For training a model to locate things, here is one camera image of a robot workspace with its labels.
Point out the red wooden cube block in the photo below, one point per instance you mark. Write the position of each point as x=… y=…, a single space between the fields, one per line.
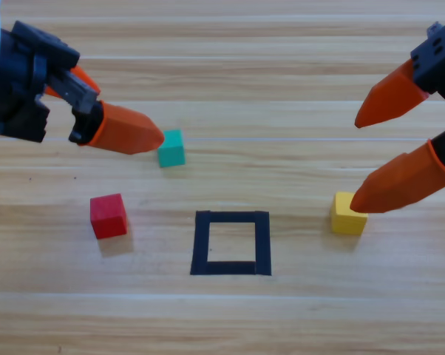
x=108 y=218

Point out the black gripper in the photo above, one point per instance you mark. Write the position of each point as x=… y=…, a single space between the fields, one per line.
x=440 y=63
x=19 y=74

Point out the black tape square outline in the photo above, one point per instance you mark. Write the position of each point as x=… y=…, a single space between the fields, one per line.
x=200 y=244

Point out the green wooden cube block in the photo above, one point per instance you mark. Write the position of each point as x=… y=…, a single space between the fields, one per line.
x=170 y=151

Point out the yellow wooden cube block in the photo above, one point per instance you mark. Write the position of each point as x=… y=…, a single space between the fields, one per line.
x=344 y=222

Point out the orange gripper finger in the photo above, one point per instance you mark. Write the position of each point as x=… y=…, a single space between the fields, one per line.
x=403 y=181
x=126 y=129

